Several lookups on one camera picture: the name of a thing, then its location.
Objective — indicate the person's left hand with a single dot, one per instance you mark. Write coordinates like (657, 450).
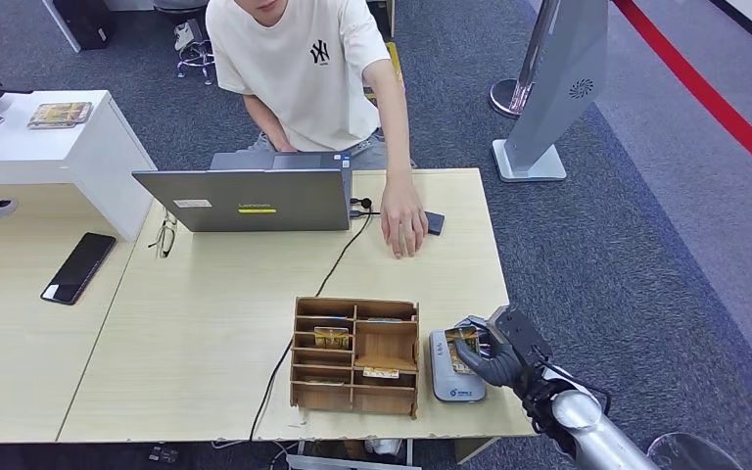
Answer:
(404, 217)

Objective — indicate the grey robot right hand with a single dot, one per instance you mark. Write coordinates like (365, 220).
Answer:
(502, 370)

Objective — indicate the person's right forearm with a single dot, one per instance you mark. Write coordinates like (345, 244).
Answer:
(269, 126)

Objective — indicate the person's left forearm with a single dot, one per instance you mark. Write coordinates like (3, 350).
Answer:
(397, 136)

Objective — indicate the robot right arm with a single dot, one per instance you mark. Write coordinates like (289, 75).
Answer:
(596, 438)

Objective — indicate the grey ID card reader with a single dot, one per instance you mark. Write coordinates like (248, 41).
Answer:
(457, 389)

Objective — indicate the flat gold room key card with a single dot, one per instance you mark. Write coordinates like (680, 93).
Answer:
(379, 373)

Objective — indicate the upright gold room key card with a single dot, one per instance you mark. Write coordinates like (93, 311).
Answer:
(330, 338)

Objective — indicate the person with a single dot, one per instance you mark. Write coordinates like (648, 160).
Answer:
(305, 91)

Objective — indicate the wooden card organizer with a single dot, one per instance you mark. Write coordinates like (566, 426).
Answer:
(321, 397)

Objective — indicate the small black box device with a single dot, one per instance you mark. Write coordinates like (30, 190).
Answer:
(436, 224)

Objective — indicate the white object under table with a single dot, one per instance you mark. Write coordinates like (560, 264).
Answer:
(382, 447)

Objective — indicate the grey laptop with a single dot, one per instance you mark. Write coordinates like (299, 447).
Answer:
(253, 201)

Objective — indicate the grey bar under table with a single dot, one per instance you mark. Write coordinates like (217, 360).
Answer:
(350, 464)

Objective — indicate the transparent round cover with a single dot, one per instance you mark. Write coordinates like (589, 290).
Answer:
(694, 454)

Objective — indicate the grey kiosk stand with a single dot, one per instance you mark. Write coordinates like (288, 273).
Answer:
(564, 78)

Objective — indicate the white shoe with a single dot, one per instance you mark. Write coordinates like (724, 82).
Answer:
(186, 34)

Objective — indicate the white desk cabinet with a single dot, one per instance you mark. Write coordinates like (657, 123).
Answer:
(90, 162)

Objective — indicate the black smartphone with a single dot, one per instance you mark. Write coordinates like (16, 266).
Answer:
(77, 269)

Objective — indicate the black power strip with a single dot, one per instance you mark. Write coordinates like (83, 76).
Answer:
(163, 455)

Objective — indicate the stack of gold cards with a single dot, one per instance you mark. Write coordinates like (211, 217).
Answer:
(58, 115)

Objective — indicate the black box case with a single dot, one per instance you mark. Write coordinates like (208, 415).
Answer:
(84, 23)

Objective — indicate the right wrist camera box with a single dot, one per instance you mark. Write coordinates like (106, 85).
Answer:
(520, 334)

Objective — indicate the chrome stanchion post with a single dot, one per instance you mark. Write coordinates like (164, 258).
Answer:
(502, 97)

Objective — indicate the black frame eyeglasses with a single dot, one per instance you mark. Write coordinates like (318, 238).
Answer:
(166, 240)

